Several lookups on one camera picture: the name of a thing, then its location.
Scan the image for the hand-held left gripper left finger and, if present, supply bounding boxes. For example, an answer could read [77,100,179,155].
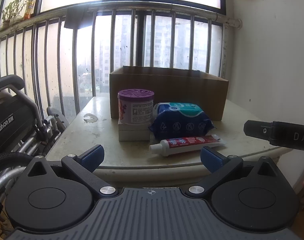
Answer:
[26,144,117,198]

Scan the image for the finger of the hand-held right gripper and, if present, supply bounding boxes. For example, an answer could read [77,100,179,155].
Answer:
[243,120,274,141]

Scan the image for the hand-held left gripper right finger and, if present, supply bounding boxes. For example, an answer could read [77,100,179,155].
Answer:
[185,146,278,198]

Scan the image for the red white toothpaste tube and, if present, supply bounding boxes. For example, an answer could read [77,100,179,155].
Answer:
[149,134,227,157]

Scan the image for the white soap box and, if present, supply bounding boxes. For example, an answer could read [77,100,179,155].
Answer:
[118,120,151,142]

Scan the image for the blue wet wipes pack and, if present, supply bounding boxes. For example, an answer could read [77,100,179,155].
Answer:
[149,102,214,142]

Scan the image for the purple air freshener jar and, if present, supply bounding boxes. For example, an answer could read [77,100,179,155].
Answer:
[118,89,155,125]

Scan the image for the brown cardboard box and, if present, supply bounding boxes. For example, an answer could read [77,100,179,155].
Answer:
[109,66,229,121]

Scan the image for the black folded wheelchair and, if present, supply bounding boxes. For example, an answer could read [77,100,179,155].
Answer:
[0,74,70,240]

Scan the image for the grey cloth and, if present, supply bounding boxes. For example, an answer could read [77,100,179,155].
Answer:
[64,6,89,30]

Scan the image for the metal window railing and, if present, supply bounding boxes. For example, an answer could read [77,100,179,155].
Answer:
[0,1,242,120]

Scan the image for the orange drink bottle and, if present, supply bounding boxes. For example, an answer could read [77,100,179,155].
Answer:
[24,0,35,20]

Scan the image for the green potted plant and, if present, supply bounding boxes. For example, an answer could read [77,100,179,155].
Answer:
[1,0,28,27]

